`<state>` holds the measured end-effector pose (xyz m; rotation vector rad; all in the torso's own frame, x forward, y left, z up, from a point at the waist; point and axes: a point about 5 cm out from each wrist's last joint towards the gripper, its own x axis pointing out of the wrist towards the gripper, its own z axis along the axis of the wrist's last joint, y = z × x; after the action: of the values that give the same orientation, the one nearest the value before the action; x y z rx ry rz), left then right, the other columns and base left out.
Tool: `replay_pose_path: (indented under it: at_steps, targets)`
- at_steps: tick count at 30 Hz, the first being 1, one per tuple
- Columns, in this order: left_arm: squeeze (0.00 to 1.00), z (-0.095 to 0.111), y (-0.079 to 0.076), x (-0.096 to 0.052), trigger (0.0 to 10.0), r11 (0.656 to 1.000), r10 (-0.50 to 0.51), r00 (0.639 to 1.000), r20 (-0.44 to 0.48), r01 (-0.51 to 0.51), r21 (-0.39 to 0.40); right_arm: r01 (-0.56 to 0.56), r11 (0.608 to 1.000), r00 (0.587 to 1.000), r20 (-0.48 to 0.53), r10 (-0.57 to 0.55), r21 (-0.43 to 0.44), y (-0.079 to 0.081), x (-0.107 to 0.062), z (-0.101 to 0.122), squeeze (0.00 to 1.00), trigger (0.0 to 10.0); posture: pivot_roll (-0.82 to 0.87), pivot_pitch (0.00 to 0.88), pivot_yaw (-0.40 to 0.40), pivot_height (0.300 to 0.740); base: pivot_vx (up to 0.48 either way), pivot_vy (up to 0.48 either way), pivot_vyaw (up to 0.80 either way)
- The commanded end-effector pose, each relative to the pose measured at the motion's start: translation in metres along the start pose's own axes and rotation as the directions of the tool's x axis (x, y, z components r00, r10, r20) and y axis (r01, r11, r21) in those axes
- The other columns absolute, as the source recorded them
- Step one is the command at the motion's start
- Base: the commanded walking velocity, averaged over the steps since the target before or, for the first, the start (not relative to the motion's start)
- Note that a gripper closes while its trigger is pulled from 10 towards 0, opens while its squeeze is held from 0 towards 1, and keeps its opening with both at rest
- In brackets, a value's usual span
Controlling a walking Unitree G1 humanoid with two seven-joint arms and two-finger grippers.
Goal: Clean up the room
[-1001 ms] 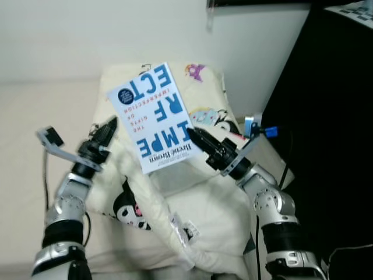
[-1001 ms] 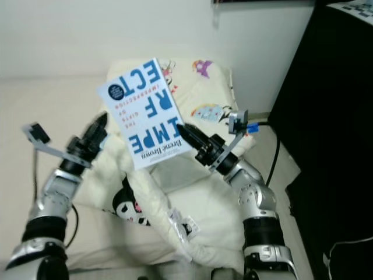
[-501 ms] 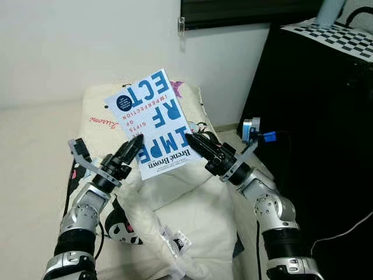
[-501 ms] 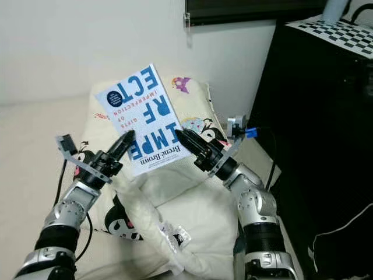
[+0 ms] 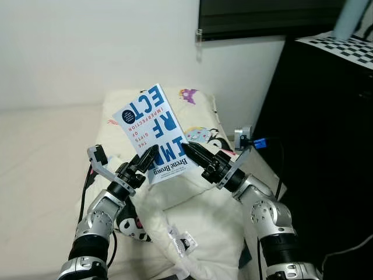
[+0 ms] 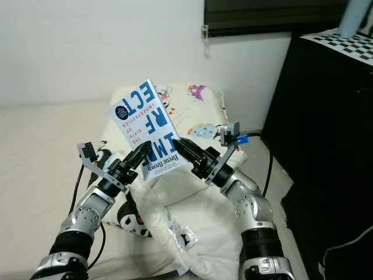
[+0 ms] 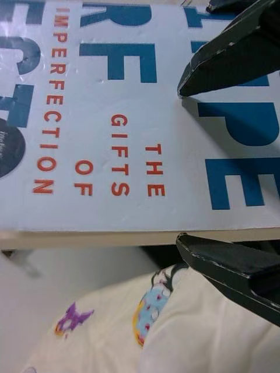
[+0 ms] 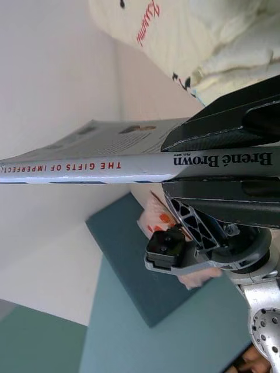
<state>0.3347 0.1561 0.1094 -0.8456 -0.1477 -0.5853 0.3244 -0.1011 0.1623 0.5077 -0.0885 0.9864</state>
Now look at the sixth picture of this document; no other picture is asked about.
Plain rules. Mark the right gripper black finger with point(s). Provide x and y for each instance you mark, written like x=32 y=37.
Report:
x=185 y=150

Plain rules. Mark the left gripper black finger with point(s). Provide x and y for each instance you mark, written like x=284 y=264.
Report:
x=140 y=154

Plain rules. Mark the white book with blue letters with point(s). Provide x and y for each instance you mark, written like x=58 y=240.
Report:
x=145 y=114

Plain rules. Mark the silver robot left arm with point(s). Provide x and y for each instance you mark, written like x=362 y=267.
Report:
x=87 y=221

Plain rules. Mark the cream cartoon print quilt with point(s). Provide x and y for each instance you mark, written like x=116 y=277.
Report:
x=204 y=233

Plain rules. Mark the white quilt care label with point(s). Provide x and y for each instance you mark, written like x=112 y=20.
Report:
x=180 y=239

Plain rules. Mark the white bed sheet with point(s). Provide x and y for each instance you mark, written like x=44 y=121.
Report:
x=35 y=175

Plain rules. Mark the black cabinet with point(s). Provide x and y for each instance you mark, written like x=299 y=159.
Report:
x=326 y=163

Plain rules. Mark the small window latch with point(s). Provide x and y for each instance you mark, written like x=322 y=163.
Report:
x=205 y=32

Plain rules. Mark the black white checkerboard sheet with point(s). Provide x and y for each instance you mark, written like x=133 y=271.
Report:
x=347 y=49

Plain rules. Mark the pale blue tube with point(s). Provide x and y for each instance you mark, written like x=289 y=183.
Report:
x=355 y=14

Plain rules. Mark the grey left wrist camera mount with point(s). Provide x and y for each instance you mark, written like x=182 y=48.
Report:
x=93 y=166

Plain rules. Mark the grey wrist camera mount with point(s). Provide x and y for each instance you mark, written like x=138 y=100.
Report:
x=93 y=166
x=230 y=151

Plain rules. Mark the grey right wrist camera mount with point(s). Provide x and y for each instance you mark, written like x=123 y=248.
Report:
x=230 y=151

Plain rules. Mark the dark window with black frame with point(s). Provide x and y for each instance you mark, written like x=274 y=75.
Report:
x=268 y=14

